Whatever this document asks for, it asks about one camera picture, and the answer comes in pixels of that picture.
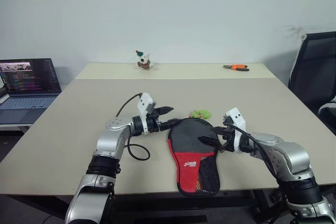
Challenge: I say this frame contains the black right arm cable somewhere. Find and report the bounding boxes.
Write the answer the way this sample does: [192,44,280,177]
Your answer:
[230,123,279,180]

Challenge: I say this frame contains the open blue-grey laptop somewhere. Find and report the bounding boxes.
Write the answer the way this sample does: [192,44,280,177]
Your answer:
[0,58,62,125]

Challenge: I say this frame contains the black red paddle case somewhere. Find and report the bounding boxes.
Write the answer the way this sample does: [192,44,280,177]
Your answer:
[166,118,221,197]

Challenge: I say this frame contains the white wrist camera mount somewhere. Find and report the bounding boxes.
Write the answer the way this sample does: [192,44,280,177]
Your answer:
[225,106,248,154]
[136,92,157,134]

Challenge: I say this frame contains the white plush toy figure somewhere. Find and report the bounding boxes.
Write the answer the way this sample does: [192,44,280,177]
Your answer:
[134,49,156,71]

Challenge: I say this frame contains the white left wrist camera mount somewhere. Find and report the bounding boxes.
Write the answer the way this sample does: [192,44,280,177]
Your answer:
[136,92,157,134]

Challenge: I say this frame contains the black mesh office chair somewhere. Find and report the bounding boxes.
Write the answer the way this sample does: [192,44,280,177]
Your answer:
[287,31,336,131]

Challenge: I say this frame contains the small green item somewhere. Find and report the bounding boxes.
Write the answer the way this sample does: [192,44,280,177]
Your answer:
[189,109,213,120]

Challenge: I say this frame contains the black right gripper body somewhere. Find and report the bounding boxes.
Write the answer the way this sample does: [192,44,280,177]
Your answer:
[219,115,237,154]

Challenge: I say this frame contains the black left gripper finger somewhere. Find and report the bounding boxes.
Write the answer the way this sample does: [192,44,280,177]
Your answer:
[157,105,175,116]
[160,118,182,131]

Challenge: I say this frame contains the black table frame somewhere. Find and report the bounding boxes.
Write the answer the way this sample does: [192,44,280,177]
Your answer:
[0,193,289,224]

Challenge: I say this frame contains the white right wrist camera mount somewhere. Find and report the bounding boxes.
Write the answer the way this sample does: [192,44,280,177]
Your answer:
[225,106,248,154]

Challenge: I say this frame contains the orange handled pliers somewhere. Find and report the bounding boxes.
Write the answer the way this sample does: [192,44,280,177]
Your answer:
[223,63,250,72]

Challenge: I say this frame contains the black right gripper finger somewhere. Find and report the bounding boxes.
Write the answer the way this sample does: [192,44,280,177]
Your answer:
[211,126,229,135]
[197,136,227,148]

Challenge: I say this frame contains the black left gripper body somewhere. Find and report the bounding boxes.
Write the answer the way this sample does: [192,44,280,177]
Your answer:
[145,111,169,134]

